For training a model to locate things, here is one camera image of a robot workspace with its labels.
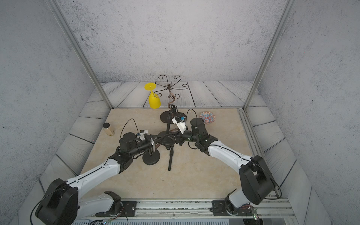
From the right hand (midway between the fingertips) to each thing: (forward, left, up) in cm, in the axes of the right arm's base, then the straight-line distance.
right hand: (169, 134), depth 76 cm
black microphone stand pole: (+8, -3, +12) cm, 15 cm away
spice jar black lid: (+17, +47, -13) cm, 51 cm away
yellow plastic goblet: (+27, +12, -1) cm, 30 cm away
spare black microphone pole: (0, +1, -23) cm, 23 cm away
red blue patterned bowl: (+30, -26, -21) cm, 45 cm away
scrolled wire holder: (+31, +1, +8) cm, 32 cm away
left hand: (-3, +2, 0) cm, 3 cm away
